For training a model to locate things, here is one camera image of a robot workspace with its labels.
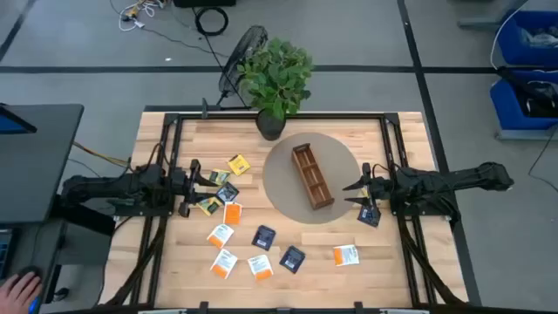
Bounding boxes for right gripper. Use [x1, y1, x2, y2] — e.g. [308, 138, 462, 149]
[342, 162, 394, 216]

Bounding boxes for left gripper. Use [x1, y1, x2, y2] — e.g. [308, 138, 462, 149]
[170, 159, 222, 219]

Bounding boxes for black tea packet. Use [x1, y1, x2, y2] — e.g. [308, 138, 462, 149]
[357, 203, 383, 229]
[215, 181, 241, 205]
[278, 245, 307, 275]
[251, 224, 277, 252]

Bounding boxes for white orange tea packet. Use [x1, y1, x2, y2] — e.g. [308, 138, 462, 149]
[209, 249, 239, 280]
[247, 254, 275, 282]
[333, 244, 361, 267]
[206, 223, 235, 249]

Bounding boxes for wooden tea organizer box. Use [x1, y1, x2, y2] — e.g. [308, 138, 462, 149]
[290, 142, 336, 211]

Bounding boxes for round grey mat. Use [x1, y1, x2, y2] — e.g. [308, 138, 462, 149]
[262, 132, 362, 225]

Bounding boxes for green plant in black pot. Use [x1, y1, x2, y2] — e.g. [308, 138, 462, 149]
[237, 37, 315, 141]

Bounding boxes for black floor fan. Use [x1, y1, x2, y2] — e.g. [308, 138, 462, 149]
[216, 24, 269, 108]

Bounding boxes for black desk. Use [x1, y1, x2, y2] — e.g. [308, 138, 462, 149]
[0, 103, 85, 224]

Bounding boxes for blue storage bin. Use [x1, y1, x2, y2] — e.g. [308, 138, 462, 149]
[489, 69, 558, 132]
[496, 9, 558, 66]

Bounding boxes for grey table foot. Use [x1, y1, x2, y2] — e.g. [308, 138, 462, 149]
[457, 0, 524, 31]
[494, 128, 558, 141]

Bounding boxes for black box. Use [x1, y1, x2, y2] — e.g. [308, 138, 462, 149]
[173, 0, 237, 9]

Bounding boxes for black computer mouse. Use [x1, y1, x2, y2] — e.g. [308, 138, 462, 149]
[17, 264, 44, 283]

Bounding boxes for black pole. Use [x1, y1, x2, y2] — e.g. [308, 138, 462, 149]
[496, 65, 558, 113]

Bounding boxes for monitor with blue screen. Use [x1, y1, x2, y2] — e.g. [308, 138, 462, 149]
[0, 103, 38, 135]

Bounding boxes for black keyboard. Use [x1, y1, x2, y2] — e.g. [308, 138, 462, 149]
[0, 229, 17, 280]

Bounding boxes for person's hand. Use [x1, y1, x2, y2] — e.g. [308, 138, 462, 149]
[0, 272, 44, 314]

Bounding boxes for coiled black cable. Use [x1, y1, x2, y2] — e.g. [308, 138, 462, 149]
[194, 6, 229, 37]

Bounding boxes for white yellow cable bundle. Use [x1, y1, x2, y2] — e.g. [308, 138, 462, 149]
[108, 0, 167, 32]

